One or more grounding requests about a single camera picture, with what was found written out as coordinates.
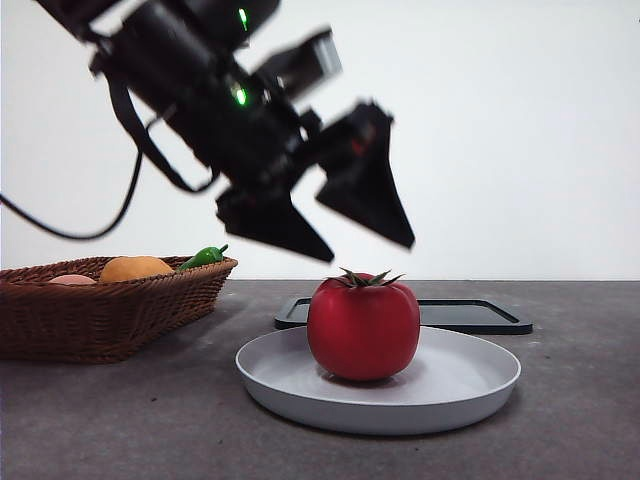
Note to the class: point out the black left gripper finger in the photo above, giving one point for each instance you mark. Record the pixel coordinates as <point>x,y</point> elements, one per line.
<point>370,190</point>
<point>275,225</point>

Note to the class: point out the red tomato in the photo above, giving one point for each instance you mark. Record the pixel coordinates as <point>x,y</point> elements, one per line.
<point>362,330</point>

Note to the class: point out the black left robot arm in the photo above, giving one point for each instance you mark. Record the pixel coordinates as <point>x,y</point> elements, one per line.
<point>170,60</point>

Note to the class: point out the green chili pepper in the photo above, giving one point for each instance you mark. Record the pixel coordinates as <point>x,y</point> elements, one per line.
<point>202,257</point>

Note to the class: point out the black rectangular tray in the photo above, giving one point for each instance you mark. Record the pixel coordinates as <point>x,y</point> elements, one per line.
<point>475,316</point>

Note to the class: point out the brown wicker basket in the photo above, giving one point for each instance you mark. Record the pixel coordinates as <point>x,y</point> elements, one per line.
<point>110,315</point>

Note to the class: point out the pale pink egg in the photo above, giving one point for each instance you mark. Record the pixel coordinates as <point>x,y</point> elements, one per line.
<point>72,280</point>

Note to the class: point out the grey round plate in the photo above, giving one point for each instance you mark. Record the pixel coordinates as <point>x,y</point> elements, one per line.
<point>450,385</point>

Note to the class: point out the pale grey camera box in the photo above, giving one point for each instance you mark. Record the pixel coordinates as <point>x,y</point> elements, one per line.
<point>310,57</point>

